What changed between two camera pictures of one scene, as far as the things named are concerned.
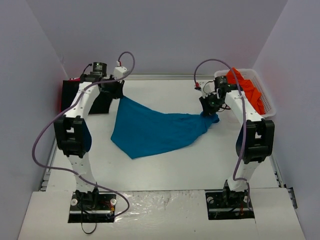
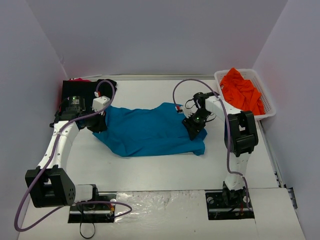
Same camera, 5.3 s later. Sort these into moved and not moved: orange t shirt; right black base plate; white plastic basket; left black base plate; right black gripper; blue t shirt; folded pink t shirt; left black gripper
Moved: left black gripper; right black gripper; blue t shirt
Not moved: white plastic basket; folded pink t shirt; left black base plate; orange t shirt; right black base plate
